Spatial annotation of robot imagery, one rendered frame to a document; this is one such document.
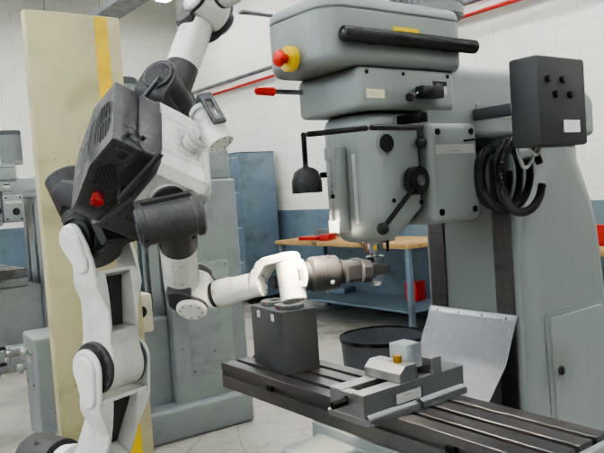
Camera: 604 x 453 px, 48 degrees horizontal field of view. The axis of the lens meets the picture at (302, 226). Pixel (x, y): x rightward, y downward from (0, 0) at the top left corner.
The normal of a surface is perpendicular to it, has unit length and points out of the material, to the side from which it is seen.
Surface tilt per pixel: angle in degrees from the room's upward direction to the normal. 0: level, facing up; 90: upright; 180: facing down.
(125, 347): 81
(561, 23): 90
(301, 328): 90
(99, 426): 115
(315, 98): 90
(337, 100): 90
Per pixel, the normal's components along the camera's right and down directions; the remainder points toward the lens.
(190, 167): 0.67, -0.55
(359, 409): -0.80, 0.09
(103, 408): 0.83, 0.10
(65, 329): 0.60, 0.00
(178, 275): -0.03, 0.75
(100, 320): -0.56, 0.08
